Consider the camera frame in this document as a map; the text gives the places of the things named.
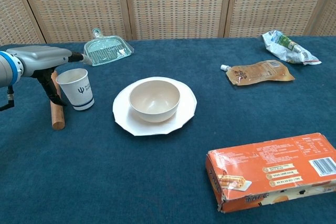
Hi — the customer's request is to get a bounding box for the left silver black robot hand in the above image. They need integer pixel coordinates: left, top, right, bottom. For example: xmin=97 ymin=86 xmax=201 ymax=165
xmin=5 ymin=45 xmax=93 ymax=107

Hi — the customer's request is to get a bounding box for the white paper cup blue logo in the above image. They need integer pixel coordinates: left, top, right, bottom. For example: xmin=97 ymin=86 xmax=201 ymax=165
xmin=55 ymin=68 xmax=95 ymax=111

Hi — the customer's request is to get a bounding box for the cream ceramic bowl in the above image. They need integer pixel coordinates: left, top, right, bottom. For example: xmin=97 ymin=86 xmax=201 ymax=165
xmin=128 ymin=80 xmax=181 ymax=123

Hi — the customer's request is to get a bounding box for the woven bamboo screen panel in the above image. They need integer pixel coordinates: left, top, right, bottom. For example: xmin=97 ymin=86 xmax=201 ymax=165
xmin=0 ymin=0 xmax=47 ymax=46
xmin=15 ymin=0 xmax=133 ymax=44
xmin=224 ymin=0 xmax=331 ymax=38
xmin=303 ymin=0 xmax=336 ymax=37
xmin=122 ymin=0 xmax=235 ymax=41

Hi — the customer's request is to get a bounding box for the wooden rolling pin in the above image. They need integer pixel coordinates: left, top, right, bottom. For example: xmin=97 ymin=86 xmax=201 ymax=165
xmin=50 ymin=70 xmax=66 ymax=131

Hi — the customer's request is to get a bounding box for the green dustpan in plastic bag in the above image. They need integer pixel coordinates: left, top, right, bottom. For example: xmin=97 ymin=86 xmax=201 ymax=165
xmin=83 ymin=27 xmax=134 ymax=67

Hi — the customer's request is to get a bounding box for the white paper plate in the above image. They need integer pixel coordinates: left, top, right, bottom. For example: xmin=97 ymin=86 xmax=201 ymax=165
xmin=112 ymin=76 xmax=197 ymax=137

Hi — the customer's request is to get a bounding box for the blue carpet table cover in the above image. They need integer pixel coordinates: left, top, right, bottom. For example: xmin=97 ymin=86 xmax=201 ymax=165
xmin=0 ymin=36 xmax=336 ymax=224

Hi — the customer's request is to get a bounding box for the brown spout pouch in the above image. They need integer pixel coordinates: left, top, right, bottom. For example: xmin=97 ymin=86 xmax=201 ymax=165
xmin=220 ymin=60 xmax=296 ymax=86

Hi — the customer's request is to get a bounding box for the white green snack bag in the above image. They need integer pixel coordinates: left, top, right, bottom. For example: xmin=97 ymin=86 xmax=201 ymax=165
xmin=261 ymin=30 xmax=322 ymax=66

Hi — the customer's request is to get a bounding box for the orange snack box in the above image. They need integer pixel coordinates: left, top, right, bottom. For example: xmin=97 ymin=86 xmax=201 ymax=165
xmin=205 ymin=132 xmax=336 ymax=214

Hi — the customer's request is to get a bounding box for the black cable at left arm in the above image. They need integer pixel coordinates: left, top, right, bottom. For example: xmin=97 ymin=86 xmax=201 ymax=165
xmin=0 ymin=84 xmax=15 ymax=112

